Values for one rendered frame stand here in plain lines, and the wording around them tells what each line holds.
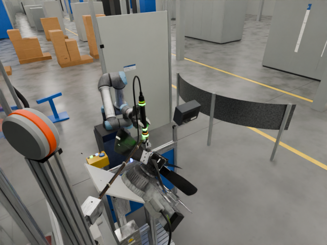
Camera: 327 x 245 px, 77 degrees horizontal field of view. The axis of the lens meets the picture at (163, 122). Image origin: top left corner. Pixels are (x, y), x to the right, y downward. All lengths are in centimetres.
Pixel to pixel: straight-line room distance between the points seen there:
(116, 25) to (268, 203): 301
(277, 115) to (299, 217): 125
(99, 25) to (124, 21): 35
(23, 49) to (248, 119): 921
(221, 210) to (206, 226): 28
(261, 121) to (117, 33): 233
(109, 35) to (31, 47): 756
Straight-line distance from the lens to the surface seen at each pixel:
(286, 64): 745
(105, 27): 305
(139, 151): 145
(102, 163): 184
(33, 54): 1046
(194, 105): 214
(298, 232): 288
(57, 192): 82
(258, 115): 310
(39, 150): 68
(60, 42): 874
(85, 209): 107
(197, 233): 256
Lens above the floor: 222
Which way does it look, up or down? 32 degrees down
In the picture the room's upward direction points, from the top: 3 degrees counter-clockwise
